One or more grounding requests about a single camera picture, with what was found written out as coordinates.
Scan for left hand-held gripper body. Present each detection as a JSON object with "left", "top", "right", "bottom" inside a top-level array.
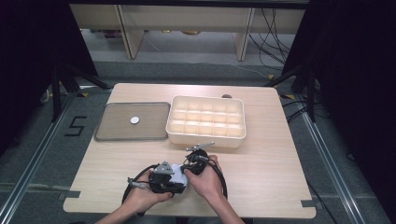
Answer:
[{"left": 148, "top": 160, "right": 185, "bottom": 195}]

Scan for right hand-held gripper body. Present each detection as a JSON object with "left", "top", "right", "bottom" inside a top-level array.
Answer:
[{"left": 180, "top": 141, "right": 217, "bottom": 175}]

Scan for person's right hand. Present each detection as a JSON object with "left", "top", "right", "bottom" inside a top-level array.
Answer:
[{"left": 183, "top": 154, "right": 224, "bottom": 202}]

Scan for person's left hand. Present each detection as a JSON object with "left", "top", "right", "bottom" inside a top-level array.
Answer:
[{"left": 123, "top": 170, "right": 174, "bottom": 216}]

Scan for cream divided storage box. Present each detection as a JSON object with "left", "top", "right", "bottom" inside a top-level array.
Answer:
[{"left": 164, "top": 94, "right": 248, "bottom": 149}]

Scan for black metal stand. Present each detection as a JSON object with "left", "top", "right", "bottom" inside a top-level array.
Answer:
[
  {"left": 263, "top": 63, "right": 318, "bottom": 123},
  {"left": 50, "top": 63, "right": 112, "bottom": 123}
]

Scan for beige wooden desk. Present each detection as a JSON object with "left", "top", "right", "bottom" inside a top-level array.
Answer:
[{"left": 68, "top": 3, "right": 307, "bottom": 62}]

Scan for black curtain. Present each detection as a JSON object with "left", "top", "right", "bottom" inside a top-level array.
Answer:
[
  {"left": 0, "top": 0, "right": 99, "bottom": 158},
  {"left": 281, "top": 0, "right": 396, "bottom": 217}
]

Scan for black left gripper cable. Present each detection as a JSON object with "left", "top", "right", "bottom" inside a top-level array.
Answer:
[{"left": 120, "top": 163, "right": 161, "bottom": 217}]

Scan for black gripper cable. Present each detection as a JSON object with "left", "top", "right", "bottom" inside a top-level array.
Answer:
[
  {"left": 199, "top": 155, "right": 229, "bottom": 201},
  {"left": 120, "top": 163, "right": 161, "bottom": 217}
]

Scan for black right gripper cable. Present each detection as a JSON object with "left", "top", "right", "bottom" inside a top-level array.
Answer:
[{"left": 199, "top": 155, "right": 229, "bottom": 201}]

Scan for black floor cables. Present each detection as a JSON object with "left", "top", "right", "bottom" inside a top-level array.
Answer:
[{"left": 280, "top": 98, "right": 330, "bottom": 124}]

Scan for aluminium floor rail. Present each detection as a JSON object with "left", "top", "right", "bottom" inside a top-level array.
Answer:
[
  {"left": 294, "top": 98, "right": 368, "bottom": 224},
  {"left": 0, "top": 91, "right": 79, "bottom": 224}
]

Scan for thin black floor cable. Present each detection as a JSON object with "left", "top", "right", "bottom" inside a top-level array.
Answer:
[{"left": 305, "top": 179, "right": 340, "bottom": 224}]

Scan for bundle of black hanging cables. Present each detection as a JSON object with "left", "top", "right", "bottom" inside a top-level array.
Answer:
[{"left": 247, "top": 7, "right": 296, "bottom": 72}]

